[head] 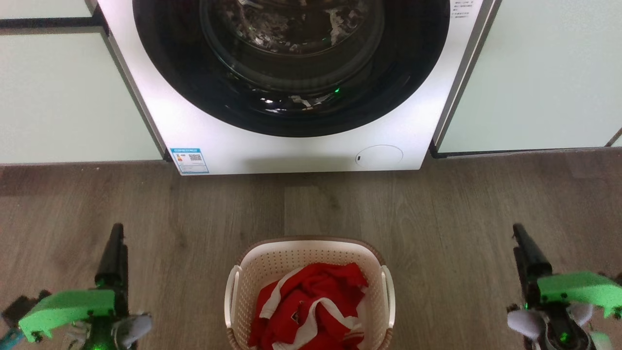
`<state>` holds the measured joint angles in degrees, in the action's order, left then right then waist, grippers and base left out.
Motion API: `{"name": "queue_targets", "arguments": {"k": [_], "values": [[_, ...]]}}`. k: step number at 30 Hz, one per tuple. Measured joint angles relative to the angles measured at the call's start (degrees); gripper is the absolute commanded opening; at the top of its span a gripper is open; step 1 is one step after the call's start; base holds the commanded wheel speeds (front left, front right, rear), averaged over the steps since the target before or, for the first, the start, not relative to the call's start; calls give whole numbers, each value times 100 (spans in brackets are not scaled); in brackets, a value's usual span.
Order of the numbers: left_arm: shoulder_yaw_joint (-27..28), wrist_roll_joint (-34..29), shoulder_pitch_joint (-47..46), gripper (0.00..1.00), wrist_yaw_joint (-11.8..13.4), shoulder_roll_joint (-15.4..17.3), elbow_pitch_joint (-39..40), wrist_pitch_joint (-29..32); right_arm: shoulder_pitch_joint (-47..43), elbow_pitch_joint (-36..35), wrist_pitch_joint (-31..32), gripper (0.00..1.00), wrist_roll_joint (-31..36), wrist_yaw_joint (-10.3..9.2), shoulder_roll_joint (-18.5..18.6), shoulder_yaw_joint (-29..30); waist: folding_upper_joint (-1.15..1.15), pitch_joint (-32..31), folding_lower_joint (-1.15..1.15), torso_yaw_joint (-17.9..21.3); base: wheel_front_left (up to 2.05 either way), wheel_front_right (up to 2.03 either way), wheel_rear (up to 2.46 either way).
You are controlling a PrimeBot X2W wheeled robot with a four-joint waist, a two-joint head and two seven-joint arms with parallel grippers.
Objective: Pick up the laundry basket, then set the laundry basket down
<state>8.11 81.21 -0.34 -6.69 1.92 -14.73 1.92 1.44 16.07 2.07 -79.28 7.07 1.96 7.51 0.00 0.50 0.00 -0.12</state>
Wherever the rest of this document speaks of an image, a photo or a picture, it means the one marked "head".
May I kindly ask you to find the round black washer door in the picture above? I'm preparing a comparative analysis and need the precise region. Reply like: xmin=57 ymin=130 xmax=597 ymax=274
xmin=132 ymin=0 xmax=451 ymax=138

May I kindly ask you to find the blue energy label sticker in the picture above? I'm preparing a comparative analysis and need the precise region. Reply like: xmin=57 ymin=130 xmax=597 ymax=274
xmin=170 ymin=148 xmax=210 ymax=175

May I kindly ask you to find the cream perforated laundry basket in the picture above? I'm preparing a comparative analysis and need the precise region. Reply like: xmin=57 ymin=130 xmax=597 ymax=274
xmin=224 ymin=236 xmax=396 ymax=350

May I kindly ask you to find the red and white garment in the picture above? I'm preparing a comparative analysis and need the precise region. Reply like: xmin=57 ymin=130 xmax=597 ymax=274
xmin=248 ymin=262 xmax=369 ymax=350

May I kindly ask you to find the white front-loading washing machine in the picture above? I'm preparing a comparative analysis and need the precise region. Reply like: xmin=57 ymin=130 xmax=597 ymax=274
xmin=96 ymin=0 xmax=502 ymax=176

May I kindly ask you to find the small printed text sticker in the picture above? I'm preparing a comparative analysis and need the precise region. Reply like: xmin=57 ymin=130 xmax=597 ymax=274
xmin=449 ymin=0 xmax=475 ymax=19

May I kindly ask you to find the pale green cabinet panel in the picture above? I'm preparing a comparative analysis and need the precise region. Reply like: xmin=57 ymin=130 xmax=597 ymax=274
xmin=0 ymin=28 xmax=165 ymax=165
xmin=436 ymin=0 xmax=622 ymax=155
xmin=0 ymin=0 xmax=94 ymax=20

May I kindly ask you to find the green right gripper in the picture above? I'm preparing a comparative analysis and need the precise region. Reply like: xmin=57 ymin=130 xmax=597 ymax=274
xmin=512 ymin=223 xmax=622 ymax=318

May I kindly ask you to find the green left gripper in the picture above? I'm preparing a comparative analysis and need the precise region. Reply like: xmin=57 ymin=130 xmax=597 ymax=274
xmin=18 ymin=223 xmax=130 ymax=343

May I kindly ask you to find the round white filter cover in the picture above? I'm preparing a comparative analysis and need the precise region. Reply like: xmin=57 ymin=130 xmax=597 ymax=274
xmin=354 ymin=145 xmax=404 ymax=170

